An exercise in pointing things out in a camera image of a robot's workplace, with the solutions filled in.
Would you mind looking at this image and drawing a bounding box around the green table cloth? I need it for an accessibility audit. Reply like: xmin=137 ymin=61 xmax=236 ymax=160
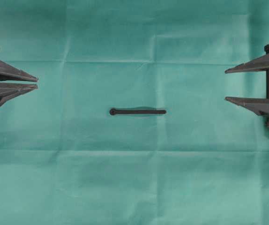
xmin=0 ymin=0 xmax=269 ymax=225

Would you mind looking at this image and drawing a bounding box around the black velcro strap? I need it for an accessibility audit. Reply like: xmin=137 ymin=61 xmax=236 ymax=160
xmin=109 ymin=108 xmax=167 ymax=116

